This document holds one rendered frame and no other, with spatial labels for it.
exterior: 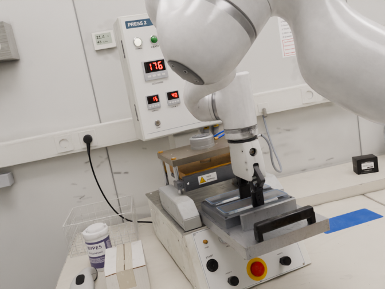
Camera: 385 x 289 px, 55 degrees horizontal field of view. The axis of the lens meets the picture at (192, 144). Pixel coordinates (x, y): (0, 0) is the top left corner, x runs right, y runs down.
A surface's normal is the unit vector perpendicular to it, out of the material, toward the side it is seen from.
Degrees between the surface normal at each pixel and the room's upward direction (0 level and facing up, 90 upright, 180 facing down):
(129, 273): 88
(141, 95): 90
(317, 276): 0
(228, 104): 90
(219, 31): 87
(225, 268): 65
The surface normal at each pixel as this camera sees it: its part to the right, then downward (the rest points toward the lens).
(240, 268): 0.23, -0.30
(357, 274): -0.18, -0.97
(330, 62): -0.51, 0.33
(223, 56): 0.48, 0.49
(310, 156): 0.15, 0.16
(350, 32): -0.06, -0.22
